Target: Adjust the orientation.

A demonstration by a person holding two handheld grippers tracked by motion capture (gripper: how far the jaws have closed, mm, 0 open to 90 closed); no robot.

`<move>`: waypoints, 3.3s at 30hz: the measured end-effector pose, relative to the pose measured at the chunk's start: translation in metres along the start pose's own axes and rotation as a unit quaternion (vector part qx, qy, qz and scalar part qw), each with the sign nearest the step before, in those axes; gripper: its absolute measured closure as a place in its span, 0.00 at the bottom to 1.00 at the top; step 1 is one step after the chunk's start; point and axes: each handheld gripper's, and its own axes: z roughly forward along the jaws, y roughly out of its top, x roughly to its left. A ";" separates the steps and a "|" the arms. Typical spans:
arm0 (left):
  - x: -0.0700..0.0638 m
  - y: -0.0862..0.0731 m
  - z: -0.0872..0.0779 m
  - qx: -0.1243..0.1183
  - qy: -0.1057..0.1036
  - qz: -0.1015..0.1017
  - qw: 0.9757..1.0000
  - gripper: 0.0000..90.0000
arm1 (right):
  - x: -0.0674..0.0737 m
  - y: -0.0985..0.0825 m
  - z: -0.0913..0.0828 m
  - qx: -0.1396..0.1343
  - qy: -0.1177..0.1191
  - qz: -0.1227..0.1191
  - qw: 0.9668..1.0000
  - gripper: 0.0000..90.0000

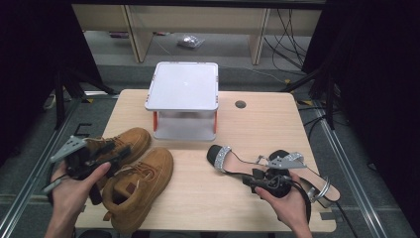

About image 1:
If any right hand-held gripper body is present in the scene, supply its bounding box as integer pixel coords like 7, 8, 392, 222
263, 155, 308, 199

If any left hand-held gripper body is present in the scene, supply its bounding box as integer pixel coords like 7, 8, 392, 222
50, 135, 100, 181

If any tan suede boot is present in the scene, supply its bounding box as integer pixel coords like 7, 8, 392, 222
101, 147, 174, 236
83, 127, 153, 191

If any glitter strap heeled sandal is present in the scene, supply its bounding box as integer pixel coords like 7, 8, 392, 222
267, 149, 342, 209
206, 144, 266, 177

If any white two-tier shoe rack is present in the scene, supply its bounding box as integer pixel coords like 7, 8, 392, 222
144, 60, 220, 142

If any person's right hand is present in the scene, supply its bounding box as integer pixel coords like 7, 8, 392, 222
254, 173, 310, 230

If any person's left hand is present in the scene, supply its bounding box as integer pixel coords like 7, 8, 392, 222
49, 162, 112, 226

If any black metal tripod stand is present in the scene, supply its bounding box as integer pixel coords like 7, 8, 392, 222
53, 67, 118, 130
280, 68, 338, 131

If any black curtain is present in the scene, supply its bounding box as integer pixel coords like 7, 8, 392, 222
301, 0, 420, 229
0, 0, 104, 167

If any clear plastic bag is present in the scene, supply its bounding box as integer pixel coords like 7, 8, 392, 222
176, 34, 206, 50

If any beige wooden shelf unit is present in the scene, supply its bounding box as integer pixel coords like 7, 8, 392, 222
71, 3, 323, 65

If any aluminium floor rail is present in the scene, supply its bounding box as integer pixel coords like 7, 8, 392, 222
313, 100, 390, 238
0, 98, 82, 238

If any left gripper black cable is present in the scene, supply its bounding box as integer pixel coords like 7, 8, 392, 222
41, 163, 72, 206

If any thin black floor cable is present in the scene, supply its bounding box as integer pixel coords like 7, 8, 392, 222
336, 200, 361, 238

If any thin white floor cable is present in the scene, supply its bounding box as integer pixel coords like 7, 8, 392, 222
219, 64, 289, 84

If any bundle of black floor cables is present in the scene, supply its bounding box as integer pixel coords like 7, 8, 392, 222
263, 9, 311, 71

